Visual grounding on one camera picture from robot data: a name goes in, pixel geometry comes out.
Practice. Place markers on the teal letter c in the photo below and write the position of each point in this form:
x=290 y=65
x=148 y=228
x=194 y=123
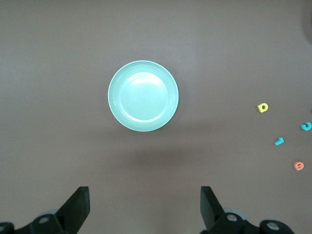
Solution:
x=306 y=126

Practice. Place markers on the orange round letter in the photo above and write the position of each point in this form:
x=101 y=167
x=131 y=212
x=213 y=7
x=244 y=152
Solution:
x=298 y=165

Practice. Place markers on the teal letter r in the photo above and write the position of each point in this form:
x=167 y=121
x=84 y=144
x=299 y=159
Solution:
x=279 y=141

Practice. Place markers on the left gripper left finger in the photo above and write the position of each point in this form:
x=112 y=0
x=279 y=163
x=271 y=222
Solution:
x=73 y=212

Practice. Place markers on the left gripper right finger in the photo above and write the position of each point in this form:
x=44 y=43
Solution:
x=214 y=212

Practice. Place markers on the yellow letter p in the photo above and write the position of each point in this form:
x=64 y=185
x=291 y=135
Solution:
x=262 y=107

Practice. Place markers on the green plate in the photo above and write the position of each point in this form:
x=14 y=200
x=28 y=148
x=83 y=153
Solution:
x=143 y=95

